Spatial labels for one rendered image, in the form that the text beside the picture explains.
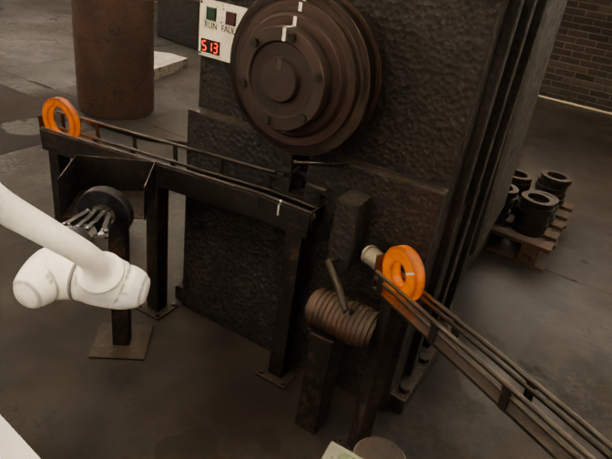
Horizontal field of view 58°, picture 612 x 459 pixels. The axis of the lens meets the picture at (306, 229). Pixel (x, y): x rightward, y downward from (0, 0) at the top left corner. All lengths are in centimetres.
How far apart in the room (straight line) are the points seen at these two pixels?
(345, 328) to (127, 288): 65
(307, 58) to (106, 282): 76
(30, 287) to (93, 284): 14
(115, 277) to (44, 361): 101
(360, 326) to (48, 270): 84
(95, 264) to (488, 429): 153
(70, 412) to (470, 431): 138
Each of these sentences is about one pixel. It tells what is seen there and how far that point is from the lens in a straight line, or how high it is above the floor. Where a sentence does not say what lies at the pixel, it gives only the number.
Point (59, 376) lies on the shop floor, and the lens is 221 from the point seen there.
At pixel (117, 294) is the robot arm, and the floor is 72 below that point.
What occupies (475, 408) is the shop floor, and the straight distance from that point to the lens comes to 229.
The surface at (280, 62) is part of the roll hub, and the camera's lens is 156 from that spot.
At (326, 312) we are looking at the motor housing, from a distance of 167.
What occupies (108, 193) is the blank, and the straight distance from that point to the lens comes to 164.
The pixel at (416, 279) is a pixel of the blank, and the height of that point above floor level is 74.
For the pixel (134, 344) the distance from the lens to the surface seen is 228.
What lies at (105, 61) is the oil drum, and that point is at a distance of 445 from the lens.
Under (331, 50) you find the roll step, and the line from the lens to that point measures 155.
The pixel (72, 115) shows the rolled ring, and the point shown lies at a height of 72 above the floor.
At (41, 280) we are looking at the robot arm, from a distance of 137.
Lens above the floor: 150
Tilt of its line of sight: 29 degrees down
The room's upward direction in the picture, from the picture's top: 9 degrees clockwise
